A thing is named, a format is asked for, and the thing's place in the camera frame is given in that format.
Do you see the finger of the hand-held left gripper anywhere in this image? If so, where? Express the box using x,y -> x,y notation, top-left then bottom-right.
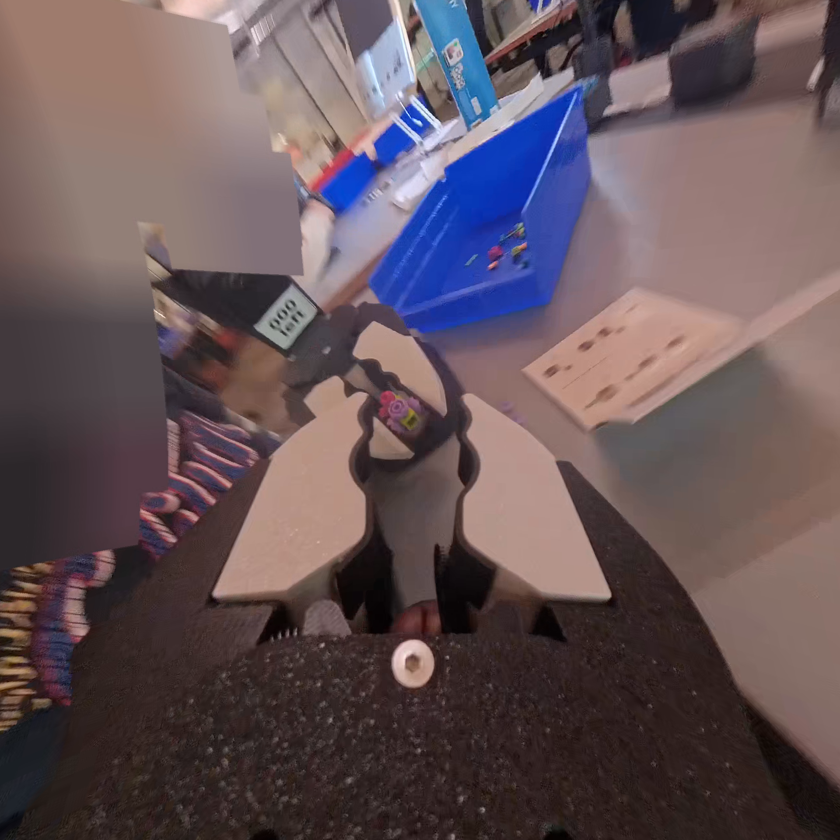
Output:
302,374 -> 416,463
352,322 -> 450,418

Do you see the grey desk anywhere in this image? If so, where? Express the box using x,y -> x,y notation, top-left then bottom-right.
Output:
302,0 -> 840,788

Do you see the dark charger block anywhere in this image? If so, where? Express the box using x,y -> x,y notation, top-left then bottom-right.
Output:
575,73 -> 614,130

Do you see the person's dark clothing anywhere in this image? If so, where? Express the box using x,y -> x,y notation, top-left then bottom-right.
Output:
0,410 -> 263,815

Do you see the white instruction booklet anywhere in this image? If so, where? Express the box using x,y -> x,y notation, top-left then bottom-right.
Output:
523,269 -> 840,434

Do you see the small blue plastic bin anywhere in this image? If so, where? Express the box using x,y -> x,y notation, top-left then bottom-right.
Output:
309,95 -> 447,214

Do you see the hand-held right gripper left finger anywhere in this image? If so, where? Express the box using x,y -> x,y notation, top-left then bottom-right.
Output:
213,394 -> 392,618

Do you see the pile of small toy bricks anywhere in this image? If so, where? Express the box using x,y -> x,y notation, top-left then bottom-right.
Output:
466,224 -> 532,273

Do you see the purple yellow flower assembly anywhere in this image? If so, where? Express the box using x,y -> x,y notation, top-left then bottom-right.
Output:
377,392 -> 431,441

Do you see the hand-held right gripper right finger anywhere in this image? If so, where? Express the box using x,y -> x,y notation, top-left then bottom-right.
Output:
440,394 -> 613,618

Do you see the blue printed carton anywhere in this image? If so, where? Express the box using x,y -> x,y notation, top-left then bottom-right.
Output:
414,0 -> 502,130

